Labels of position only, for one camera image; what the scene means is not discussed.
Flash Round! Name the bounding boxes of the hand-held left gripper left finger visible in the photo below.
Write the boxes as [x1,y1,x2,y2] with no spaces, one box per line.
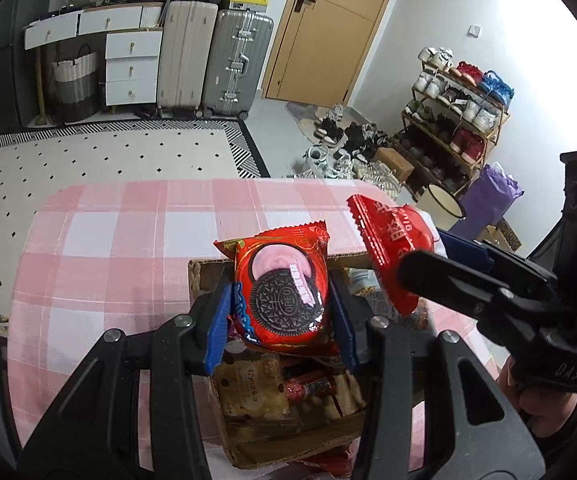
[16,265,234,480]

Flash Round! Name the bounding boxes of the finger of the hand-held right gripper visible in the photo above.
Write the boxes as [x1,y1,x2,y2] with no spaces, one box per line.
[397,249,514,330]
[435,229,560,295]

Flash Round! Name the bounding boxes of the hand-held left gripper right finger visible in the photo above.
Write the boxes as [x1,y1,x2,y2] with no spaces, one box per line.
[328,270,549,480]

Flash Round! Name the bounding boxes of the red crinkled snack packet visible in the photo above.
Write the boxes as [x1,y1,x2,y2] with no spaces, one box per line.
[347,193,436,317]

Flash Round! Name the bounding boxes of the red cookie packet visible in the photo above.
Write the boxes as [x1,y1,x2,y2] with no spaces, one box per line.
[213,221,341,358]

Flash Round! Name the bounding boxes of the person's right hand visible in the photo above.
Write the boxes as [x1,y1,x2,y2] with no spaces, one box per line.
[498,355,577,437]

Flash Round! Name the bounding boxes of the patterned cardboard box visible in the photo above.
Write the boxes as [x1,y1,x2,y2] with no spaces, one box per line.
[483,217,523,254]

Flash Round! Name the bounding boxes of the white snack packet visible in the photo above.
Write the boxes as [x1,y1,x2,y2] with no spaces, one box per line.
[348,267,385,297]

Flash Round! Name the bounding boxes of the cream enamel basin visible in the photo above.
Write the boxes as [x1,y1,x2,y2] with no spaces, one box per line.
[418,182,467,227]

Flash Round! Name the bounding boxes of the purple bag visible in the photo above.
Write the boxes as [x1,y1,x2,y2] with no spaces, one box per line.
[448,162,525,241]

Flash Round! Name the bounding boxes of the brown snack packet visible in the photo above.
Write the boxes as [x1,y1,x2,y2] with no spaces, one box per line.
[328,372,367,418]

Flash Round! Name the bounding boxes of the beige biscuit packet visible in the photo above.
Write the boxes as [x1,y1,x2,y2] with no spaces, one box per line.
[213,352,294,418]

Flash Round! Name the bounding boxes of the red sausage stick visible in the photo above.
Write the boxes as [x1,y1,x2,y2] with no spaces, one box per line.
[282,375,336,403]

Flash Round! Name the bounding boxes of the small brown cardboard box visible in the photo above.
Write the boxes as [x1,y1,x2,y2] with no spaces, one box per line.
[373,147,415,184]

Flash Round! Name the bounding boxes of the pink checkered tablecloth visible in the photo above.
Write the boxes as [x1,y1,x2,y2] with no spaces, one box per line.
[7,177,499,480]

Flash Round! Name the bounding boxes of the wooden shoe rack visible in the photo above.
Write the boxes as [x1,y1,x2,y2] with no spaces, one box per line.
[393,47,514,200]

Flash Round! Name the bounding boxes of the pile of shoes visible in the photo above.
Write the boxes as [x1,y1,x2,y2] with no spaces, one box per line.
[293,105,404,198]

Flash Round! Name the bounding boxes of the white dotted rug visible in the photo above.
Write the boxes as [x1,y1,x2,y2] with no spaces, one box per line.
[0,120,272,306]

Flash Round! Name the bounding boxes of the grey doormat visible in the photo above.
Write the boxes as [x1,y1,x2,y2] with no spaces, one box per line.
[286,101,350,144]

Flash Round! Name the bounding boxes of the silver suitcase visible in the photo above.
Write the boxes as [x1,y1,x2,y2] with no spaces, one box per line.
[202,7,275,121]

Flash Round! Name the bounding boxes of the wooden door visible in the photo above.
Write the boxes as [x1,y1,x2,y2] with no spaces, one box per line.
[261,0,404,108]

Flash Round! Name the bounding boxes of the beige suitcase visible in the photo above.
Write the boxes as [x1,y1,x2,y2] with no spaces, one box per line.
[156,0,219,118]

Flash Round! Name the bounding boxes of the grey white woven basket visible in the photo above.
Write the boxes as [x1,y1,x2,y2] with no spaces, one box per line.
[51,44,100,124]

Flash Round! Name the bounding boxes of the white desk with drawers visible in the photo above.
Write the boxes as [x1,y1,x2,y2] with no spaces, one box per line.
[23,2,166,109]

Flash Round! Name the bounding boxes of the dark grey fridge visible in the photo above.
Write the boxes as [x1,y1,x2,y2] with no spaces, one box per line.
[0,35,39,137]

